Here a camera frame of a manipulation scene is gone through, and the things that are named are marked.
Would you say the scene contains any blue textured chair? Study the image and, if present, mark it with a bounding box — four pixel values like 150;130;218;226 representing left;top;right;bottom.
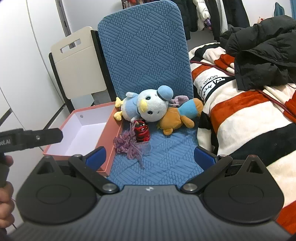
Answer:
97;0;205;186

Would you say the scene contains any row of hanging clothes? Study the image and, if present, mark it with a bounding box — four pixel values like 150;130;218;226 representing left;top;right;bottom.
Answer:
178;0;251;42

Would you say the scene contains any cream folding chair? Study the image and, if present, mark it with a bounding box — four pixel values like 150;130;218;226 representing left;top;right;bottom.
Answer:
49;26;116;114

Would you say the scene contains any white wardrobe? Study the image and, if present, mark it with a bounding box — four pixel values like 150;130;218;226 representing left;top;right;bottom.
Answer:
0;0;71;139

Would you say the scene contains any striped fleece blanket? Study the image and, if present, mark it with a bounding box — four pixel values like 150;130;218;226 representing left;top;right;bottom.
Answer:
188;43;296;237

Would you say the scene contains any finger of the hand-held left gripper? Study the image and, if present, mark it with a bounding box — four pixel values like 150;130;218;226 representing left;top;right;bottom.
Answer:
15;128;63;149

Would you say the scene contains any purple fluffy plush toy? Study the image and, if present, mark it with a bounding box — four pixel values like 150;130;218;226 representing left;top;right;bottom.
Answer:
170;95;190;106

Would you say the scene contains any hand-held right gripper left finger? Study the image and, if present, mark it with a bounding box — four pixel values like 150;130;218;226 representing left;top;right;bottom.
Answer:
35;146;119;194

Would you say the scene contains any brown bear plush toy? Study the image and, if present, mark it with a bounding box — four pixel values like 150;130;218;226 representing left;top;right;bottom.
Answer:
157;98;204;136

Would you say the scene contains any person's left hand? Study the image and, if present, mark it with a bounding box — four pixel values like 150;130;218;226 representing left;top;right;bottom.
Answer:
0;155;15;222

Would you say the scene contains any pink cardboard box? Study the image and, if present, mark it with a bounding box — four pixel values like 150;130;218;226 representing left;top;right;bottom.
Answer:
42;103;124;178

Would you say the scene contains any red patterned cloth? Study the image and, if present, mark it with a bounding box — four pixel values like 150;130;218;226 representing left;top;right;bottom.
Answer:
121;0;144;8

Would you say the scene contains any red figurine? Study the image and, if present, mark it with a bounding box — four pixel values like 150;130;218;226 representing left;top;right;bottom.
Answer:
134;120;151;142

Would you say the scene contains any purple ribbon organza bag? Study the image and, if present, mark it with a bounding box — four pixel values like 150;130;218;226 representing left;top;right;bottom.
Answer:
113;120;152;168

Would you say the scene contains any blue duck plush toy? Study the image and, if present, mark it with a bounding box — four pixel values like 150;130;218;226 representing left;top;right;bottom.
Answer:
113;85;174;122

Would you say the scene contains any black puffer jacket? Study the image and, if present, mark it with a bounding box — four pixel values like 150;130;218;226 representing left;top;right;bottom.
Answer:
220;15;296;91

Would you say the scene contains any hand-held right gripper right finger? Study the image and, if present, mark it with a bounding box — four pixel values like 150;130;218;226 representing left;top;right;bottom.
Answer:
180;146;266;194

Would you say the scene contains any teal cloth item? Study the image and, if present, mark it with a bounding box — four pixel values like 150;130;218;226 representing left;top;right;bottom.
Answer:
275;2;286;16

